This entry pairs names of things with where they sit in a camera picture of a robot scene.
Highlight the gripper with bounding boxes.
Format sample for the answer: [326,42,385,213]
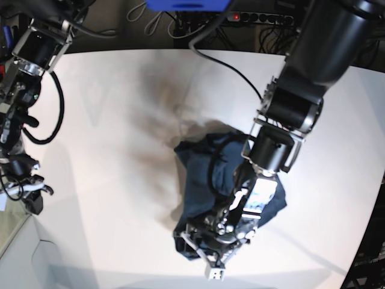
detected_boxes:
[183,207,259,259]
[5,153,41,184]

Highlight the dark blue t-shirt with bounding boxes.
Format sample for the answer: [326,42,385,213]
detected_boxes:
[173,129,288,261]

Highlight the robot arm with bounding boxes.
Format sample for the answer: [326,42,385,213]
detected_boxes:
[173,1,384,265]
[1,1,92,183]

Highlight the blue object at left edge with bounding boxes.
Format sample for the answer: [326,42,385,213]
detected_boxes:
[2,25,14,50]

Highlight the blue box overhead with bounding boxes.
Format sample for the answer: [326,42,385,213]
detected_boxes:
[145,0,230,12]

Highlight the black power strip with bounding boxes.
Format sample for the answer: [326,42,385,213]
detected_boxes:
[227,11,295,26]

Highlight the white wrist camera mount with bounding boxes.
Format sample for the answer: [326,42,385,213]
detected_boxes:
[1,175,54,215]
[173,224,257,281]

